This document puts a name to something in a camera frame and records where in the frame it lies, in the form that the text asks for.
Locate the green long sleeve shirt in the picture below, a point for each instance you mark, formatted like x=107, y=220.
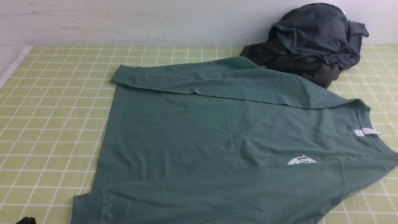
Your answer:
x=227, y=142

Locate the dark brown crumpled garment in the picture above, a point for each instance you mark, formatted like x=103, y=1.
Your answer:
x=274, y=56

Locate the green checkered tablecloth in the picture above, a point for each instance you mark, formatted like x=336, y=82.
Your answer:
x=55, y=102

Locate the dark grey crumpled garment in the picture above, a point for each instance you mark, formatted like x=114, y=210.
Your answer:
x=320, y=32

